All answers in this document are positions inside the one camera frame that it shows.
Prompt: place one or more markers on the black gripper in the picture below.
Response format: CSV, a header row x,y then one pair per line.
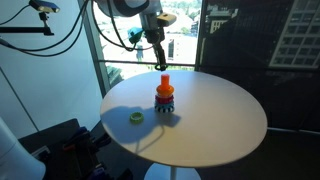
x,y
154,36

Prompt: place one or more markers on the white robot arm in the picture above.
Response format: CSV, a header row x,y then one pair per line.
x,y
126,6

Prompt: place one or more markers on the dark robot base board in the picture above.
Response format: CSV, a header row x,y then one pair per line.
x,y
50,140

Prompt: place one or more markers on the blue orange bar clamp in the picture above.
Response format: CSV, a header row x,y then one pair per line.
x,y
83,140

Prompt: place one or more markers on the orange stand post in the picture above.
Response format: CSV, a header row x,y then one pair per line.
x,y
165,80

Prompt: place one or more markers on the grey window post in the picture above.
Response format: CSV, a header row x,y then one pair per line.
x,y
96,66

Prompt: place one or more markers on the white table pedestal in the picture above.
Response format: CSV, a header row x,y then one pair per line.
x,y
156,173

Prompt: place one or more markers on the stereo camera on stand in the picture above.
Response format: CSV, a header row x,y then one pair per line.
x,y
45,6

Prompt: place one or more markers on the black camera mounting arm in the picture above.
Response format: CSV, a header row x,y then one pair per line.
x,y
23,30

